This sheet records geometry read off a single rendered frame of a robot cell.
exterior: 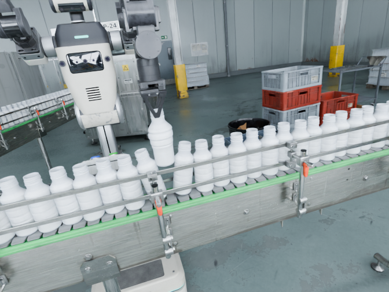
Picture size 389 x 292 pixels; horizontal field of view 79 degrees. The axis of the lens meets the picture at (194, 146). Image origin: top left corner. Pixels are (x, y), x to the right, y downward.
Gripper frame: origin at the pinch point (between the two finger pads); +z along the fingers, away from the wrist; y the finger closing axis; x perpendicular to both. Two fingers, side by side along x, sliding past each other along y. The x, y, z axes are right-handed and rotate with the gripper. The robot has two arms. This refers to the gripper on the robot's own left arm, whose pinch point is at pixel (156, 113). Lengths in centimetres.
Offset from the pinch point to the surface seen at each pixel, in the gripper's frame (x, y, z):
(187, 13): -341, 1200, -195
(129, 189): 11.0, -4.5, 19.3
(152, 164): 3.5, -2.7, 13.9
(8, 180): 40.8, 0.7, 11.5
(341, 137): -63, -3, 18
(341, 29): -774, 699, -39
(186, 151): -6.9, -3.0, 12.0
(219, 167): -16.5, -3.3, 19.4
